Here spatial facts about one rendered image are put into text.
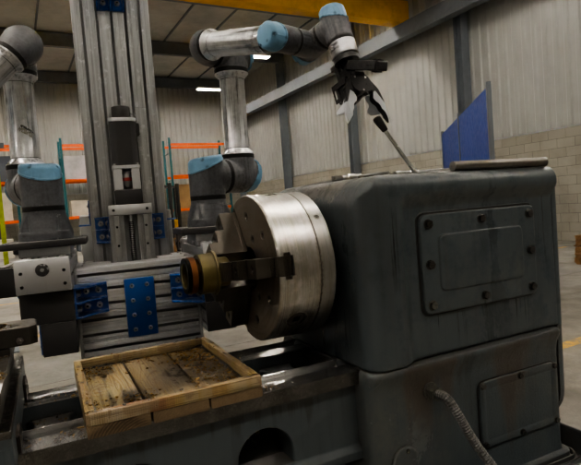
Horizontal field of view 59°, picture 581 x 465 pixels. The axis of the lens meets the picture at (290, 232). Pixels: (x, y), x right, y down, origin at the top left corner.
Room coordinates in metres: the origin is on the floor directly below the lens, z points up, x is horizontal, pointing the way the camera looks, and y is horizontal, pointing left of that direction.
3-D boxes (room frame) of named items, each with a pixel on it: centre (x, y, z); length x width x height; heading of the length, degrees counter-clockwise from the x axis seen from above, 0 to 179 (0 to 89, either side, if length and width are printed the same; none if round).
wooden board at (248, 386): (1.01, 0.28, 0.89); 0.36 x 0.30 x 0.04; 26
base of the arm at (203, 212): (1.70, 0.26, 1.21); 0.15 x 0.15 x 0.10
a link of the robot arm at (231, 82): (1.79, 0.17, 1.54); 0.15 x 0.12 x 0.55; 134
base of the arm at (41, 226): (1.53, 0.73, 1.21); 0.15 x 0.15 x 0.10
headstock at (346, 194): (1.31, -0.31, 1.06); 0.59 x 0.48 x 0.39; 116
